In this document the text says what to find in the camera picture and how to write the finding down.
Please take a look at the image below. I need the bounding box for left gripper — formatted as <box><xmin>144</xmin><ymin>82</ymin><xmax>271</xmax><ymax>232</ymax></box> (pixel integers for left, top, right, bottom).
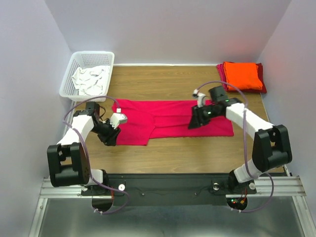
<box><xmin>91</xmin><ymin>118</ymin><xmax>121</xmax><ymax>147</ymax></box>

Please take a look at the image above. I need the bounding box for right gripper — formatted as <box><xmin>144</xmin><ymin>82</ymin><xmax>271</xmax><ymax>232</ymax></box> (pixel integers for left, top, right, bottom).
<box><xmin>187</xmin><ymin>103</ymin><xmax>221</xmax><ymax>129</ymax></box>

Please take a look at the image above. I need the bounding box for pink red t-shirt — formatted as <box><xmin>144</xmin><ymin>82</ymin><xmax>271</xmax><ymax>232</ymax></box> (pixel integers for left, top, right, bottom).
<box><xmin>117</xmin><ymin>99</ymin><xmax>234</xmax><ymax>146</ymax></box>

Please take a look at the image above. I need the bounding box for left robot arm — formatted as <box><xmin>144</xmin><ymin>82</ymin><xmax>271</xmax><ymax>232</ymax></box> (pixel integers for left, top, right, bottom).
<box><xmin>47</xmin><ymin>102</ymin><xmax>127</xmax><ymax>195</ymax></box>

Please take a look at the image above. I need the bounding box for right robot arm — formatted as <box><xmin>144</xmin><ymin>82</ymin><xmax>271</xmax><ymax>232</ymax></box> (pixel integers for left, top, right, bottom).
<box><xmin>188</xmin><ymin>86</ymin><xmax>292</xmax><ymax>193</ymax></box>

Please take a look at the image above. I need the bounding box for white crumpled t-shirt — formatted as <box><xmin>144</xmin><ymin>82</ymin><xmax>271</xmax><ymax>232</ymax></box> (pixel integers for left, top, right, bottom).
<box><xmin>71</xmin><ymin>65</ymin><xmax>110</xmax><ymax>96</ymax></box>

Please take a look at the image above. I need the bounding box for white plastic basket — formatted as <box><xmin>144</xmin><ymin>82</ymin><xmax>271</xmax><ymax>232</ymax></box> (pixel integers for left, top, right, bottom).
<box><xmin>59</xmin><ymin>51</ymin><xmax>115</xmax><ymax>102</ymax></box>

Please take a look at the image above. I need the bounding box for folded orange t-shirt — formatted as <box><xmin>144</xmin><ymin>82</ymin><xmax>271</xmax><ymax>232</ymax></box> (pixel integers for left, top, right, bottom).
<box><xmin>223</xmin><ymin>62</ymin><xmax>263</xmax><ymax>91</ymax></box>

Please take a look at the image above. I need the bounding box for folded dark red t-shirt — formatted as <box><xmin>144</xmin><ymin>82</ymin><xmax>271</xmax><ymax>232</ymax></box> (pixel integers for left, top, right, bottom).
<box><xmin>216</xmin><ymin>63</ymin><xmax>267</xmax><ymax>93</ymax></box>

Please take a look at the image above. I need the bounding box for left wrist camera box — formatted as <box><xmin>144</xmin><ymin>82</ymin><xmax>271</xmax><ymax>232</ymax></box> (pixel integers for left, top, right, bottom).
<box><xmin>110</xmin><ymin>108</ymin><xmax>127</xmax><ymax>129</ymax></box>

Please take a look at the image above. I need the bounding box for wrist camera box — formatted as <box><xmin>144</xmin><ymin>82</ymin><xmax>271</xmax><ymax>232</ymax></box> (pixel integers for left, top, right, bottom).
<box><xmin>192</xmin><ymin>89</ymin><xmax>206</xmax><ymax>108</ymax></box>
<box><xmin>110</xmin><ymin>108</ymin><xmax>127</xmax><ymax>129</ymax></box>

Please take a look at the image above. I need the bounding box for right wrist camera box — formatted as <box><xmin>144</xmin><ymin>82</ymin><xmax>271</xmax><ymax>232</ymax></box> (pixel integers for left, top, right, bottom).
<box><xmin>192</xmin><ymin>89</ymin><xmax>206</xmax><ymax>108</ymax></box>

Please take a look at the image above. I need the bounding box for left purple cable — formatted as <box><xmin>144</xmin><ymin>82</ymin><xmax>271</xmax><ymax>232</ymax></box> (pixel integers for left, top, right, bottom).
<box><xmin>62</xmin><ymin>96</ymin><xmax>130</xmax><ymax>215</ymax></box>

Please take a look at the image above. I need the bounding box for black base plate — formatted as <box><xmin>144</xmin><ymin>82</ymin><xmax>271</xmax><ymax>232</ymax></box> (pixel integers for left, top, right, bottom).
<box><xmin>83</xmin><ymin>173</ymin><xmax>256</xmax><ymax>206</ymax></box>

